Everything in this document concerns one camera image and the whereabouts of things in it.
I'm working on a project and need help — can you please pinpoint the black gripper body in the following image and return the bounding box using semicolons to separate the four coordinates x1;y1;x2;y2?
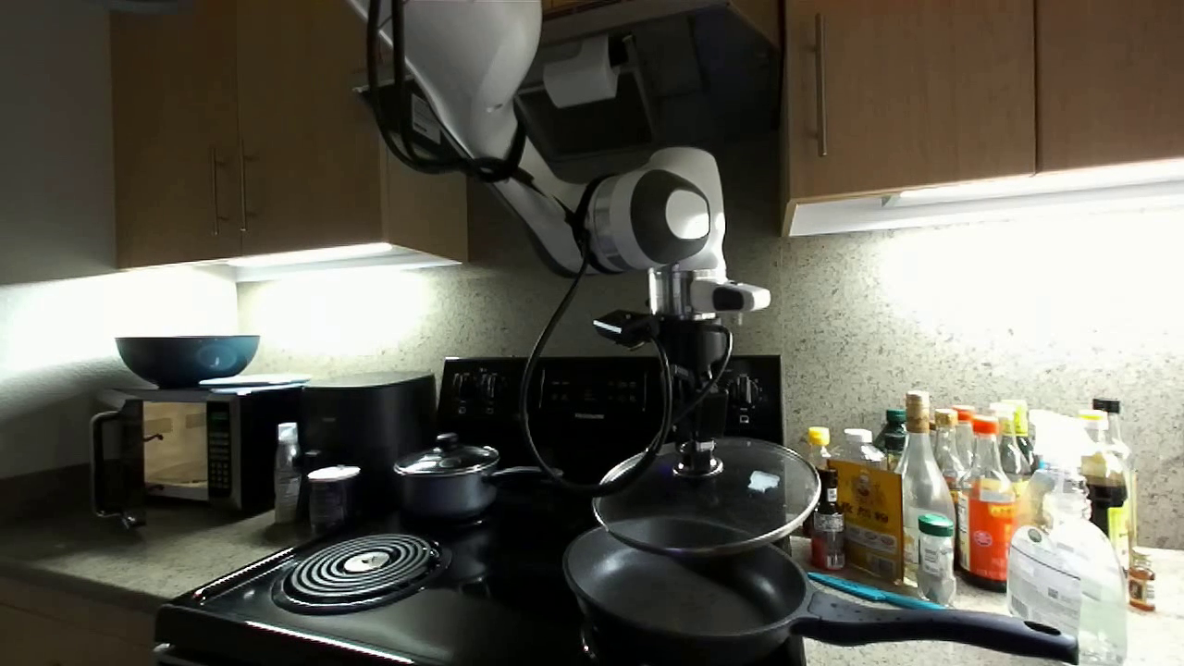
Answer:
669;318;737;387

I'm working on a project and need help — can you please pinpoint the glass lid with steel knob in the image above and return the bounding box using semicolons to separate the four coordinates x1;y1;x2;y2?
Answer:
587;433;827;567

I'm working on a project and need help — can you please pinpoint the black frying pan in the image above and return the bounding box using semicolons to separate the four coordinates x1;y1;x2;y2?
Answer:
564;526;1079;666

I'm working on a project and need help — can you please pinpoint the electric coil stove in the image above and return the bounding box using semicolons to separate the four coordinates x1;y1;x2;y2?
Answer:
152;353;809;666

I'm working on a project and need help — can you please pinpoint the small saucepan lid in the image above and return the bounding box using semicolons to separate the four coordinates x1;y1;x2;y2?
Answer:
394;429;505;484

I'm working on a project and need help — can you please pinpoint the small jar with green lid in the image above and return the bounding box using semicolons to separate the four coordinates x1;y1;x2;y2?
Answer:
919;509;962;607

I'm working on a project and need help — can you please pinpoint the dark jar with white lid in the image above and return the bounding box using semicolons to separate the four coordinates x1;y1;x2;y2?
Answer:
302;464;368;542

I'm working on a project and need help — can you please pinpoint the dark bottle with yellow cap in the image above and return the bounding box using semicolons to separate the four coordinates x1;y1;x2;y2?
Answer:
798;422;838;495

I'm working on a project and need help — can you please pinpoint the small bottle with red label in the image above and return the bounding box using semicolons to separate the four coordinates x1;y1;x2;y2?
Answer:
807;484;850;574

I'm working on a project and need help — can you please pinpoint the bottle with green cap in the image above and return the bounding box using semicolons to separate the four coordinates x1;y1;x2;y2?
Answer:
875;406;912;466

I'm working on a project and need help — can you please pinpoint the bottle with yellow label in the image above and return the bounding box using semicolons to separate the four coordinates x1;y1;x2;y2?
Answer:
828;427;912;583

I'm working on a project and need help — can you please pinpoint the clear bottle with cork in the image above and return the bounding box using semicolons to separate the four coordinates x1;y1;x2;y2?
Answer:
902;387;960;588

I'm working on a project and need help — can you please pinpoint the teal utensil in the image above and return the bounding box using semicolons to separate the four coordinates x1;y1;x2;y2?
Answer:
807;570;924;611

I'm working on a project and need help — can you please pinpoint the clear bottle with tan cap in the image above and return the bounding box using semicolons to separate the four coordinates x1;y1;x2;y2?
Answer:
930;405;976;495

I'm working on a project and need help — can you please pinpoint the small dark saucepan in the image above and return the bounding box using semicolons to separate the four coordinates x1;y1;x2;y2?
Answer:
389;429;568;533

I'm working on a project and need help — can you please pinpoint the orange bottle with red cap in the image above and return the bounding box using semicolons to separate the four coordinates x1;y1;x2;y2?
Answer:
967;415;1020;588

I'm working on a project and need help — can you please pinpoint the yellow-green bottle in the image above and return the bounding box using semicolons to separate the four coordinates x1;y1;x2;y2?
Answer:
991;397;1039;490

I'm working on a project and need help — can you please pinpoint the black countertop appliance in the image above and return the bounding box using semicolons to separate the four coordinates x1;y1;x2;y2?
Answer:
273;371;439;523

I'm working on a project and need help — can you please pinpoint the under-cabinet light strip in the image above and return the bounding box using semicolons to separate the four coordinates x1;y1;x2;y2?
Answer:
220;241;464;283
787;154;1184;241

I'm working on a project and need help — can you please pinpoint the black coil burner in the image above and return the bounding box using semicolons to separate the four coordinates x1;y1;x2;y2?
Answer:
272;529;445;618

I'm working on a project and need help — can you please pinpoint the small brown bottle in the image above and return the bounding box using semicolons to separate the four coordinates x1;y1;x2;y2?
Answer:
1124;546;1162;618

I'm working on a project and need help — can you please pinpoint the toaster oven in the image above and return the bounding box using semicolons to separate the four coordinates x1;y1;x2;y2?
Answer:
87;379;310;529

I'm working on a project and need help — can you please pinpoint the blue bowl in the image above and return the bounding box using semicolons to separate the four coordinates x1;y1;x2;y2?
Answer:
114;329;264;391

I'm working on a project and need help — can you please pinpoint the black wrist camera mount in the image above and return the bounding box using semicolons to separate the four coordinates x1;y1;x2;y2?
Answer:
587;308;677;353

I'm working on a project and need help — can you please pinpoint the metal cabinet door handle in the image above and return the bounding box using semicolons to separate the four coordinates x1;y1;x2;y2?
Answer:
802;12;828;162

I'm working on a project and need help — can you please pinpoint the wide wooden wall cabinet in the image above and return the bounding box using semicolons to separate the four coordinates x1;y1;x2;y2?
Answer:
778;0;1184;207

